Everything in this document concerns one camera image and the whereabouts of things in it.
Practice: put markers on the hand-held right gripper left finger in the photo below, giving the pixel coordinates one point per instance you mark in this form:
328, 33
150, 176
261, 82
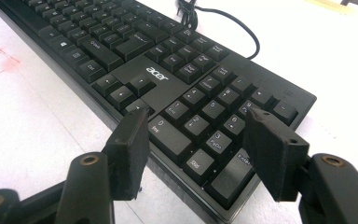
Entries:
127, 155

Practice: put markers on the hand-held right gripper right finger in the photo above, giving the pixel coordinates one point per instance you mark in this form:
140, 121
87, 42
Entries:
276, 155

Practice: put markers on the black computer keyboard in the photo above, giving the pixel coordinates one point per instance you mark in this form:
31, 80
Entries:
164, 90

